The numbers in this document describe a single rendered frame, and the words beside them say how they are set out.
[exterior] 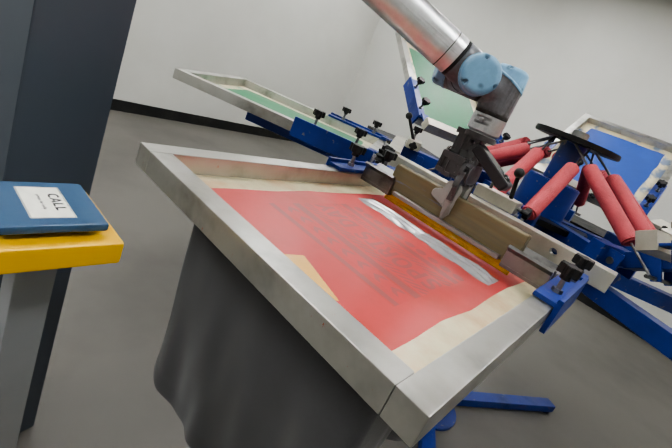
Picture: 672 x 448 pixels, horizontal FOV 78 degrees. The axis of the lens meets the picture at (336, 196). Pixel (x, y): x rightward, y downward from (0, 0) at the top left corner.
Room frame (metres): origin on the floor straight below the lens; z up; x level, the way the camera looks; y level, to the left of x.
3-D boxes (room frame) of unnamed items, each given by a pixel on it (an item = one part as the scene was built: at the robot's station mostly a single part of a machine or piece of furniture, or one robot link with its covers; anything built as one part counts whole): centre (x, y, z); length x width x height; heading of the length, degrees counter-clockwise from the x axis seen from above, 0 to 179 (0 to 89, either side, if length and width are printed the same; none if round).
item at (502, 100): (0.97, -0.24, 1.31); 0.09 x 0.08 x 0.11; 92
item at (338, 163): (1.14, -0.05, 0.97); 0.30 x 0.05 x 0.07; 145
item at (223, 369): (0.55, 0.03, 0.74); 0.45 x 0.03 x 0.43; 55
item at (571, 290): (0.82, -0.50, 0.97); 0.30 x 0.05 x 0.07; 145
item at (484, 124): (0.97, -0.25, 1.23); 0.08 x 0.08 x 0.05
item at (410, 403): (0.79, -0.14, 0.97); 0.79 x 0.58 x 0.04; 145
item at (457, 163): (0.98, -0.24, 1.15); 0.09 x 0.08 x 0.12; 54
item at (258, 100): (1.73, 0.15, 1.05); 1.08 x 0.61 x 0.23; 85
